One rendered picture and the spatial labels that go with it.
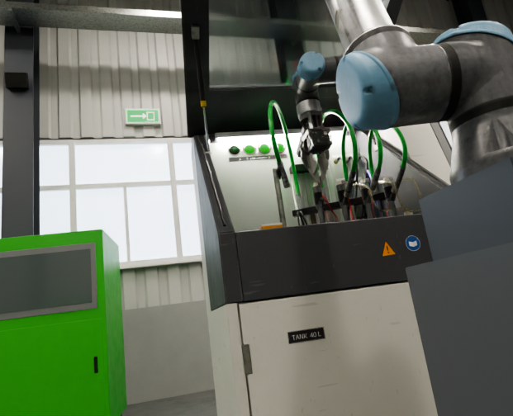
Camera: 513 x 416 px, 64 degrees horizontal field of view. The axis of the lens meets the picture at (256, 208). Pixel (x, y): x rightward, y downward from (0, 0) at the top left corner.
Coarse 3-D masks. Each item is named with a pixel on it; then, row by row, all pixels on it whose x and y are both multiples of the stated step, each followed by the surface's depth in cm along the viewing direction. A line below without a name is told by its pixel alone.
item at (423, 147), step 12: (384, 132) 155; (408, 132) 146; (420, 132) 147; (432, 132) 147; (396, 144) 148; (408, 144) 143; (420, 144) 144; (432, 144) 144; (408, 156) 141; (420, 156) 141; (432, 156) 142; (444, 156) 143; (432, 168) 139; (444, 168) 140; (444, 180) 137
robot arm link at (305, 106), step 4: (308, 100) 127; (312, 100) 127; (316, 100) 128; (300, 104) 128; (304, 104) 127; (308, 104) 127; (312, 104) 127; (316, 104) 128; (320, 104) 129; (300, 108) 128; (304, 108) 127; (308, 108) 127; (312, 108) 127; (316, 108) 127; (320, 108) 128; (300, 112) 128; (304, 112) 127; (308, 112) 127; (300, 116) 129
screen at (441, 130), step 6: (432, 126) 148; (438, 126) 149; (444, 126) 149; (438, 132) 147; (444, 132) 148; (438, 138) 146; (444, 138) 146; (450, 138) 146; (444, 144) 145; (450, 144) 145; (444, 150) 143; (450, 150) 144; (450, 156) 142; (450, 162) 141
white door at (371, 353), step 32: (384, 288) 98; (256, 320) 91; (288, 320) 92; (320, 320) 93; (352, 320) 94; (384, 320) 96; (416, 320) 97; (256, 352) 89; (288, 352) 90; (320, 352) 91; (352, 352) 92; (384, 352) 94; (416, 352) 95; (256, 384) 87; (288, 384) 88; (320, 384) 89; (352, 384) 91; (384, 384) 92; (416, 384) 93
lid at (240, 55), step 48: (192, 0) 126; (240, 0) 131; (288, 0) 133; (192, 48) 136; (240, 48) 141; (288, 48) 145; (336, 48) 148; (192, 96) 149; (240, 96) 152; (288, 96) 156; (336, 96) 161
